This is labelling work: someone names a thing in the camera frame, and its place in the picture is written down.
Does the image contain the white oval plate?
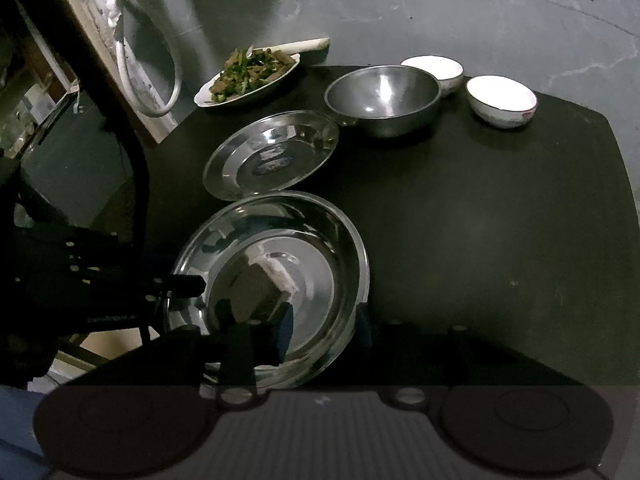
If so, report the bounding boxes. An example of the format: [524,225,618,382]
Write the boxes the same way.
[193,49,302,109]

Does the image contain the white rod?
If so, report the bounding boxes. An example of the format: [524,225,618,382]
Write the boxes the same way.
[270,35,331,62]

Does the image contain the white plate with red rim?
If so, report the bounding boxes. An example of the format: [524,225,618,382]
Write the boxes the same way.
[465,74,539,129]

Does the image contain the large steel basin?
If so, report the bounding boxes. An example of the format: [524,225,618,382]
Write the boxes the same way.
[169,191,372,392]

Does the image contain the steel plate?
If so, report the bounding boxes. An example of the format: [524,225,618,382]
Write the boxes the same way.
[202,109,341,204]

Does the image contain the white ceramic bowl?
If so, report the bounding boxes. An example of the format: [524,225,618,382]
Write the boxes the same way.
[399,54,466,97]

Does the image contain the stir-fried green vegetables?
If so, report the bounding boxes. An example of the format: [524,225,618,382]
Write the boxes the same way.
[209,46,299,103]

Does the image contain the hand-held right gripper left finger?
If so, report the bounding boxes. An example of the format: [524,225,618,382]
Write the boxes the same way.
[131,302,297,400]

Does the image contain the white hose loop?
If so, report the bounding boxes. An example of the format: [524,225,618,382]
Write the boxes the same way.
[114,0,182,119]

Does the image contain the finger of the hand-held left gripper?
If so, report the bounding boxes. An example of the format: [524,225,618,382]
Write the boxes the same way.
[167,273,207,298]

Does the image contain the deep steel bowl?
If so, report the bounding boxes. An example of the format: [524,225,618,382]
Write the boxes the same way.
[323,64,442,139]

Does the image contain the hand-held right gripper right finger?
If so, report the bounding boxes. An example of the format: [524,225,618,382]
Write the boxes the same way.
[355,306,587,405]

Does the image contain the blue cloth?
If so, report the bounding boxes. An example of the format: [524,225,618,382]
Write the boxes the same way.
[0,385,53,480]

